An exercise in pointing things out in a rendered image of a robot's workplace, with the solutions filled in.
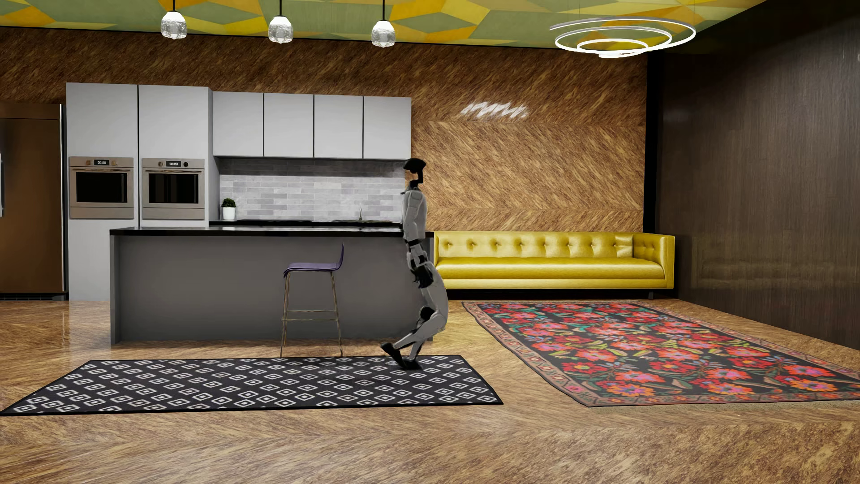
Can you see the yellow tufted leather sofa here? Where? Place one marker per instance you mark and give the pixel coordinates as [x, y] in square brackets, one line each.
[551, 267]

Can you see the white humanoid robot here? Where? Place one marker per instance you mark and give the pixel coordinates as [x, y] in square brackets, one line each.
[415, 215]

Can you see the purple seat bar stool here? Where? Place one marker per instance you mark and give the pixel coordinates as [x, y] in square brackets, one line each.
[316, 267]

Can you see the small potted green plant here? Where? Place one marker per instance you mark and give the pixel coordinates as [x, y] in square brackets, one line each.
[229, 209]

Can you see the grey kitchen island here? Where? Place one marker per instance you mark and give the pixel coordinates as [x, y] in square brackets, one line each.
[222, 289]

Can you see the glass pendant lamp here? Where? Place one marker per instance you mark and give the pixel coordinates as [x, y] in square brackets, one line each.
[383, 33]
[173, 25]
[280, 29]

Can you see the black white geometric rug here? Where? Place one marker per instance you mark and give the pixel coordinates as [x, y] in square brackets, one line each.
[255, 383]

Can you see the floral red patterned rug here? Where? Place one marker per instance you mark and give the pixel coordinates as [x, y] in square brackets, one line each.
[645, 349]

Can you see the white tall oven cabinet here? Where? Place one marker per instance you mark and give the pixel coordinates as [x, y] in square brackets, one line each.
[107, 121]

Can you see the bronze refrigerator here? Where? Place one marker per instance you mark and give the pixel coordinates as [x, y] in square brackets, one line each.
[30, 201]

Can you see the white upper wall cabinets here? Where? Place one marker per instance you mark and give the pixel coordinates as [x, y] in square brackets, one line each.
[312, 126]

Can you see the stainless built-in wall oven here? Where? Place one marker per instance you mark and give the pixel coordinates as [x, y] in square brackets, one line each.
[173, 189]
[101, 187]

